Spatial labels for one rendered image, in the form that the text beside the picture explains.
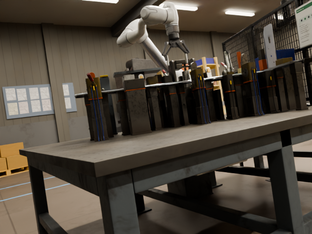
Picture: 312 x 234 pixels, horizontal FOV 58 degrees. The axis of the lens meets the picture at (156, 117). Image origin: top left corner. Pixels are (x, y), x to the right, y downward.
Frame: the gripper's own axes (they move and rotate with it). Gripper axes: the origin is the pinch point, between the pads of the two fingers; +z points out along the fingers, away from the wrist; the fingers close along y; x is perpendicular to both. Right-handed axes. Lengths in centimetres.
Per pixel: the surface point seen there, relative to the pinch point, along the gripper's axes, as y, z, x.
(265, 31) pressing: -73, -16, -1
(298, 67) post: -61, 18, 40
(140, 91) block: 32.5, 18.3, 20.5
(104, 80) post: 49, 1, -30
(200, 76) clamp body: -5.7, 14.1, 22.7
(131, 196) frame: 55, 56, 107
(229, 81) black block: -25.9, 19.4, 20.5
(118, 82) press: -23, -76, -612
